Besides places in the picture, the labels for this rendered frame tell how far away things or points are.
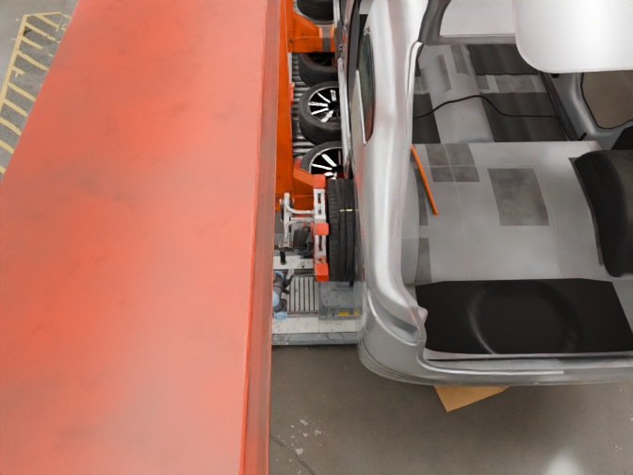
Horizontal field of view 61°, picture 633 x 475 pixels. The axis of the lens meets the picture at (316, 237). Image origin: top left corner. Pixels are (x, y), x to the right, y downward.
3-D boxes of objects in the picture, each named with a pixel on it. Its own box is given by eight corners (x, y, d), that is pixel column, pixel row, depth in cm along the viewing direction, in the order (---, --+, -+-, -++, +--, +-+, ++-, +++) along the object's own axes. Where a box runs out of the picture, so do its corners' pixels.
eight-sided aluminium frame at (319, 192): (325, 288, 351) (326, 239, 308) (315, 288, 351) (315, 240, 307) (322, 222, 383) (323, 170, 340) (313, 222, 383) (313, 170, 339)
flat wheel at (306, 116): (287, 112, 498) (286, 91, 479) (350, 93, 514) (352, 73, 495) (316, 159, 463) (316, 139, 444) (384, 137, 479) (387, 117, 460)
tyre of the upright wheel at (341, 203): (370, 292, 318) (369, 179, 309) (330, 293, 317) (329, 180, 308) (359, 270, 383) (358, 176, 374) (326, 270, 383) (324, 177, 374)
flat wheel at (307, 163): (392, 208, 431) (396, 188, 412) (314, 229, 419) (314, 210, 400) (362, 153, 468) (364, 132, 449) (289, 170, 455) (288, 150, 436)
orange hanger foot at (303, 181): (365, 210, 398) (368, 178, 370) (294, 211, 397) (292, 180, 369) (363, 193, 408) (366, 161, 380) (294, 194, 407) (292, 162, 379)
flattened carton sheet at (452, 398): (517, 386, 372) (519, 384, 370) (446, 412, 361) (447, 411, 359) (495, 348, 389) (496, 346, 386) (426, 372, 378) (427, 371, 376)
